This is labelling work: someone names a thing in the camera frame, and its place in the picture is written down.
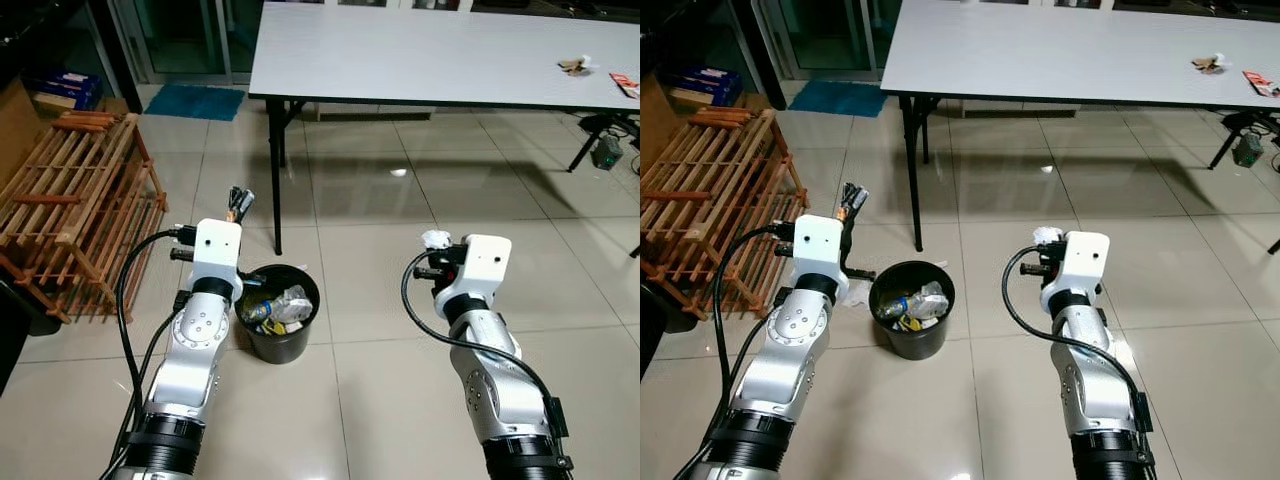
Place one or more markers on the blue floor mat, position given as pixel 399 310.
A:
pixel 195 102
pixel 835 99

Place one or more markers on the brown cardboard box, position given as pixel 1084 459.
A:
pixel 652 125
pixel 18 130

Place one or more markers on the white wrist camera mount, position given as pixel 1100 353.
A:
pixel 820 255
pixel 485 270
pixel 217 255
pixel 1085 268

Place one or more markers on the black rubbish bin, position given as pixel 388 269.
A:
pixel 915 342
pixel 280 345

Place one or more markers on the white tissue ball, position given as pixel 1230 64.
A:
pixel 1047 236
pixel 436 239

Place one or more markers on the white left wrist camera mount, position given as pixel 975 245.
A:
pixel 820 255
pixel 217 255

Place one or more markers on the wooden slatted rack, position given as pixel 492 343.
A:
pixel 70 210
pixel 710 205

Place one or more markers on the white folding table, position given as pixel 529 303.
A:
pixel 420 50
pixel 1050 48

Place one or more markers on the crumpled brown paper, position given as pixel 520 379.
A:
pixel 1205 65
pixel 570 67

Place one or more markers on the black snack wrapper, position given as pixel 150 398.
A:
pixel 240 208
pixel 855 210

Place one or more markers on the clear plastic bottle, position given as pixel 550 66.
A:
pixel 290 303
pixel 920 300

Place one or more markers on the red flat pack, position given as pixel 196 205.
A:
pixel 1262 83
pixel 626 85

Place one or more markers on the black rounded object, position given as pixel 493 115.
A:
pixel 25 335
pixel 665 325

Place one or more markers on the blue box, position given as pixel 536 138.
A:
pixel 65 90
pixel 705 88

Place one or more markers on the aluminium glass door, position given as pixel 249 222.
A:
pixel 815 38
pixel 180 40

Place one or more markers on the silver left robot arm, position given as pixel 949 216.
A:
pixel 795 350
pixel 195 350

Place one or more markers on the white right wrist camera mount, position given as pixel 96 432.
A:
pixel 1085 268
pixel 485 270

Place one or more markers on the crumpled white paper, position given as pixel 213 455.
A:
pixel 1217 58
pixel 588 61

